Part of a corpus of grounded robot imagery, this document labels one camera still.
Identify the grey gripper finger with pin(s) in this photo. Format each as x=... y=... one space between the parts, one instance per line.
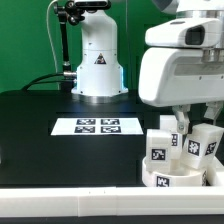
x=181 y=114
x=213 y=110

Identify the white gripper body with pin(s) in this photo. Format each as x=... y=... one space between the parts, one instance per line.
x=170 y=77

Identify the white round stool seat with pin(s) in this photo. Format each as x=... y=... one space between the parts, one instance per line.
x=179 y=176

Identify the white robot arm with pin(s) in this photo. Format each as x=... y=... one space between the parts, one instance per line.
x=181 y=9

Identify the white marker sheet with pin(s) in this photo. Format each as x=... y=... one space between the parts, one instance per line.
x=96 y=126

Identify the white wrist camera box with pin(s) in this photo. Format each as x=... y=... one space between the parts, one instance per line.
x=185 y=33

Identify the white L-shaped wall fixture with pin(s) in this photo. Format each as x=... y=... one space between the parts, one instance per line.
x=114 y=201

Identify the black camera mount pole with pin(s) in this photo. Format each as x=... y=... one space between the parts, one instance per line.
x=65 y=36

